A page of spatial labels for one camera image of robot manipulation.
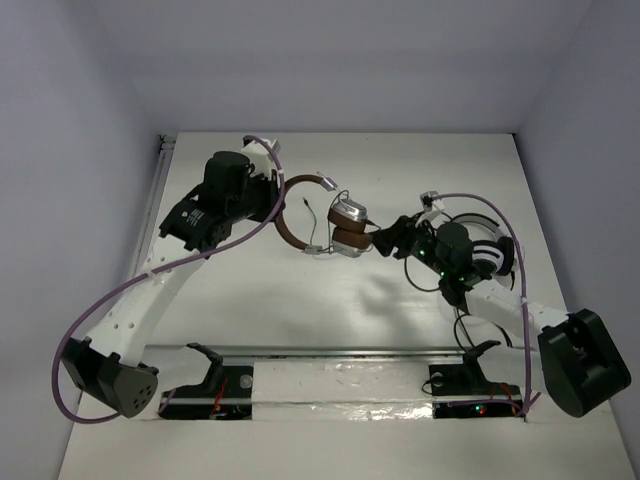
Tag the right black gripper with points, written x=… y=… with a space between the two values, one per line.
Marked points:
x=399 y=235

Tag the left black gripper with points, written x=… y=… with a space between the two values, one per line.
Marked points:
x=270 y=195

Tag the brown silver headphones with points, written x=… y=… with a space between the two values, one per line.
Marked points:
x=347 y=222

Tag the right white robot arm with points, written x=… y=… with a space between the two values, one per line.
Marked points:
x=568 y=356

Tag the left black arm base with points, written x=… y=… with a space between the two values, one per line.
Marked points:
x=224 y=394

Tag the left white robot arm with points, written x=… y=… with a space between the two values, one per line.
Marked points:
x=240 y=194

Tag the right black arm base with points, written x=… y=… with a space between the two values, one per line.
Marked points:
x=461 y=391

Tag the white black headphones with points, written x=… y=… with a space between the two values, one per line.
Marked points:
x=499 y=250

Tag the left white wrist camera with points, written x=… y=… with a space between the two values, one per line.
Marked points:
x=259 y=157

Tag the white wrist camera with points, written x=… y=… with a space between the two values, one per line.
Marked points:
x=433 y=207
x=259 y=157

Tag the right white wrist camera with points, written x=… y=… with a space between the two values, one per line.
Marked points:
x=433 y=207

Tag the aluminium rail at table left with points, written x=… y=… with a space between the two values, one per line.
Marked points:
x=146 y=233

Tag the aluminium rail at table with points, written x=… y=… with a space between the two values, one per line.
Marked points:
x=295 y=353
x=146 y=233

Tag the aluminium rail at table front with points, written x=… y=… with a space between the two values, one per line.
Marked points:
x=295 y=353

